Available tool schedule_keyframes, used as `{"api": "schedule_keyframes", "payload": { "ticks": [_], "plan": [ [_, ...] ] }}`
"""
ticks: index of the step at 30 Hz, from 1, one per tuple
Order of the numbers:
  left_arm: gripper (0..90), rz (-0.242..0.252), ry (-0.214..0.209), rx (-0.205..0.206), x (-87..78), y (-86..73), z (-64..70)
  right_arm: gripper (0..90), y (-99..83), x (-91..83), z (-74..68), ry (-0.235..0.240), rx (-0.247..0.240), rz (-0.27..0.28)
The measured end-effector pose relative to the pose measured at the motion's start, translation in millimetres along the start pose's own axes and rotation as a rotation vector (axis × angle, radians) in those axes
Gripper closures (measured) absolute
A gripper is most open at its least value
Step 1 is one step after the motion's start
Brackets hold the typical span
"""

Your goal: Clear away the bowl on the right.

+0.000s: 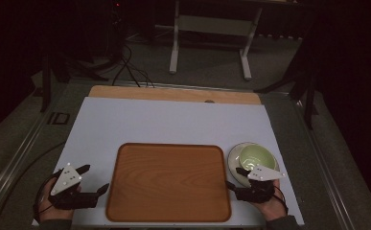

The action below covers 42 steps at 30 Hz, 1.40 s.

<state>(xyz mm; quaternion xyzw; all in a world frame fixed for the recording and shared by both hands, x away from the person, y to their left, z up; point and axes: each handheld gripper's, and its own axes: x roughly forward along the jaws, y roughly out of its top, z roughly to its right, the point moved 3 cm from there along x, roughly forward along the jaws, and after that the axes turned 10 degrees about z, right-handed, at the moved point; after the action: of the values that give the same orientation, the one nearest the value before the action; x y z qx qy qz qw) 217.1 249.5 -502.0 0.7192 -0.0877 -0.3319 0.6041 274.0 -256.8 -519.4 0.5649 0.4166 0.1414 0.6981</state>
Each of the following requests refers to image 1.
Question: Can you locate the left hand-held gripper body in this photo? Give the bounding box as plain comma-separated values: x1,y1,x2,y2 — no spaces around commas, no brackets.
48,163,99,211

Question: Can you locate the white table mat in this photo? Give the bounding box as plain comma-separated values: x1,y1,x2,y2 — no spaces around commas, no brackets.
32,96,306,228

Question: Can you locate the person's left hand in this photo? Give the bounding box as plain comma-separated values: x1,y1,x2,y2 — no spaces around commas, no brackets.
37,177,81,223

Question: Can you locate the person's right hand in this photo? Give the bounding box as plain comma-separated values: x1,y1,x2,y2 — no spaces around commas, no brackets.
251,178,289,222

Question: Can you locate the white metal table frame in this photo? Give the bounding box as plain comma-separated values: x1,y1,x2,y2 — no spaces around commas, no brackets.
169,0,264,81

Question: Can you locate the black stand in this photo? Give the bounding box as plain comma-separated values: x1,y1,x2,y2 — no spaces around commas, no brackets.
253,37,321,130
33,37,110,113

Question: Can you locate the floor socket plate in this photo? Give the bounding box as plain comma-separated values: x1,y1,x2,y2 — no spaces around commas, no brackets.
47,111,71,126

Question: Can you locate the wooden tray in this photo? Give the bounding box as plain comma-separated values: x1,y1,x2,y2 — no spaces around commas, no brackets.
104,142,233,223

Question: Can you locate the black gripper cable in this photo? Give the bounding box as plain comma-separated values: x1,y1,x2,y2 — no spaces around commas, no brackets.
33,169,62,223
272,185,290,216

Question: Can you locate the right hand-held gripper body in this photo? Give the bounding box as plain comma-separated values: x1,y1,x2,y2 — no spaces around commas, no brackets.
236,164,287,204

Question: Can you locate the pale green bowl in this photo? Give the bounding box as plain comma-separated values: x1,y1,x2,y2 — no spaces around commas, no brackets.
226,142,281,189

